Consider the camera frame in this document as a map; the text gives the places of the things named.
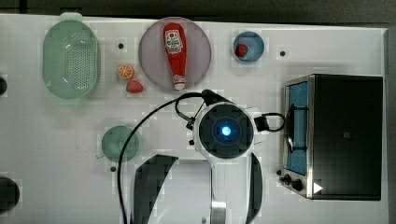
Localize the blue bowl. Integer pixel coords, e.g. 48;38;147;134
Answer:
233;31;265;63

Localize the green mug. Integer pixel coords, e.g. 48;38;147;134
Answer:
97;126;140;162

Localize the pale purple round plate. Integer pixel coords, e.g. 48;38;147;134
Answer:
138;17;212;91

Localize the orange slice toy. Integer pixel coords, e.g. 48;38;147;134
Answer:
117;64;134;79

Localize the black and steel toaster oven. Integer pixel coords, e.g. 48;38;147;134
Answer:
277;74;383;201

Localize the green perforated colander basket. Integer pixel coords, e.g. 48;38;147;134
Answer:
42;12;100;100

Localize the black round object upper left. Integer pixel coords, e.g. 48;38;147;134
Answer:
0;77;7;95

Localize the black round object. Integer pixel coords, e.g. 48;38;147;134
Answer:
0;77;7;95
0;177;21;214

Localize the red ketchup bottle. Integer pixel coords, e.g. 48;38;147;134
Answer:
163;22;187;91

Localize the red strawberry toy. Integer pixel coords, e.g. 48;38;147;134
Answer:
126;80;144;93

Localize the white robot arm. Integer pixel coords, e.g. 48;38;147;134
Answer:
130;103;262;224

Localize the black round object lower left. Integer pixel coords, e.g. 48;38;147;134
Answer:
0;177;21;214

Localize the red strawberry in bowl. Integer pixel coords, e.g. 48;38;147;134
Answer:
234;44;248;58

